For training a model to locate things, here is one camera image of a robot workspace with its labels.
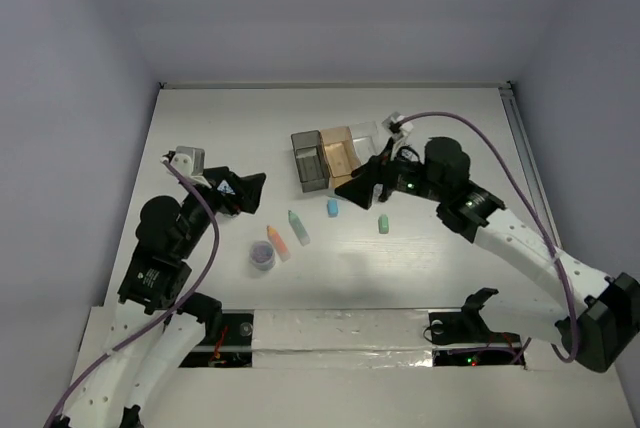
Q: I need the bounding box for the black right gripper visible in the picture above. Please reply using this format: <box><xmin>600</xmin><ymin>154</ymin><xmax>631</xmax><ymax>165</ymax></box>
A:
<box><xmin>334</xmin><ymin>136</ymin><xmax>447</xmax><ymax>209</ymax></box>

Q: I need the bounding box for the orange highlighter pen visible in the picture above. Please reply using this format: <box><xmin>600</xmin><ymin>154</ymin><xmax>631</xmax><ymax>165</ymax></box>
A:
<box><xmin>266</xmin><ymin>225</ymin><xmax>291</xmax><ymax>262</ymax></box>

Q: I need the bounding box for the green highlighter pen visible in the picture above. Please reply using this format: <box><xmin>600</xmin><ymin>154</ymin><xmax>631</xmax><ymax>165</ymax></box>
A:
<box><xmin>288</xmin><ymin>210</ymin><xmax>310</xmax><ymax>246</ymax></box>

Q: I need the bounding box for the paper clip tub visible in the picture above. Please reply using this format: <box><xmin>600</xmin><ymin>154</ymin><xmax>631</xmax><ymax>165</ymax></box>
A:
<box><xmin>249</xmin><ymin>241</ymin><xmax>276</xmax><ymax>271</ymax></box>

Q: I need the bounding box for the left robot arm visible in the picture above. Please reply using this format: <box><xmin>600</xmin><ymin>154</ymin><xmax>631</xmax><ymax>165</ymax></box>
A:
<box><xmin>45</xmin><ymin>167</ymin><xmax>266</xmax><ymax>427</ymax></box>

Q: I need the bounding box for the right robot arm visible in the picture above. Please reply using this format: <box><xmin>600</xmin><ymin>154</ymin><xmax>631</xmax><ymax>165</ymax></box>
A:
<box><xmin>335</xmin><ymin>137</ymin><xmax>639</xmax><ymax>373</ymax></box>

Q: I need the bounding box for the orange translucent container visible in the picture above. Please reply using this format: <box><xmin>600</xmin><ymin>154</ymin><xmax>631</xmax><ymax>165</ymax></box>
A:
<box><xmin>320</xmin><ymin>126</ymin><xmax>361</xmax><ymax>188</ymax></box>

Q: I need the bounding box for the clear plastic container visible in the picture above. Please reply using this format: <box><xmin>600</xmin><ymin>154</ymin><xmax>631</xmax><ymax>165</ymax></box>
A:
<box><xmin>348</xmin><ymin>121</ymin><xmax>382</xmax><ymax>164</ymax></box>

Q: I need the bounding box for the grey translucent container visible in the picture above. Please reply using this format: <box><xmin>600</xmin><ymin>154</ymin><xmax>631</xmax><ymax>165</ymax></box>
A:
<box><xmin>291</xmin><ymin>130</ymin><xmax>329</xmax><ymax>193</ymax></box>

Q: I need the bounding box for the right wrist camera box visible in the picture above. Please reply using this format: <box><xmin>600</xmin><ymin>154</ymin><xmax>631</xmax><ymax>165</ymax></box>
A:
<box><xmin>382</xmin><ymin>112</ymin><xmax>413</xmax><ymax>149</ymax></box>

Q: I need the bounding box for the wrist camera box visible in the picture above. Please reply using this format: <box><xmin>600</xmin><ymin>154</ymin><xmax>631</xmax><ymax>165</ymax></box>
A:
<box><xmin>382</xmin><ymin>112</ymin><xmax>413</xmax><ymax>149</ymax></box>
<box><xmin>169</xmin><ymin>146</ymin><xmax>209</xmax><ymax>186</ymax></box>

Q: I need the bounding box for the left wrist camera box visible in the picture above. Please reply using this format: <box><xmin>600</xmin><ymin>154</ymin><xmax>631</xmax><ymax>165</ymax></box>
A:
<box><xmin>169</xmin><ymin>146</ymin><xmax>209</xmax><ymax>186</ymax></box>

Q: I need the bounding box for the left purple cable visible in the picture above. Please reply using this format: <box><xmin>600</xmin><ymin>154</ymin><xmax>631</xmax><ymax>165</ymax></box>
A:
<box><xmin>43</xmin><ymin>157</ymin><xmax>222</xmax><ymax>427</ymax></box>

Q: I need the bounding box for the purple cable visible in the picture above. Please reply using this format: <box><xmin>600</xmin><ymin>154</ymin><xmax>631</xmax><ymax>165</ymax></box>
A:
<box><xmin>404</xmin><ymin>111</ymin><xmax>581</xmax><ymax>364</ymax></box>
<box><xmin>43</xmin><ymin>157</ymin><xmax>222</xmax><ymax>427</ymax></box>

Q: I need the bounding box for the aluminium side rail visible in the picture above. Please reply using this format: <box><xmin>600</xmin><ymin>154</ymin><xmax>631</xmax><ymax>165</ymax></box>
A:
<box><xmin>498</xmin><ymin>86</ymin><xmax>562</xmax><ymax>247</ymax></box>

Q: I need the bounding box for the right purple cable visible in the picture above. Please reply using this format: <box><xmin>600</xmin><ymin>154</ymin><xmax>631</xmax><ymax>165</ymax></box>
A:
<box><xmin>404</xmin><ymin>111</ymin><xmax>581</xmax><ymax>364</ymax></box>

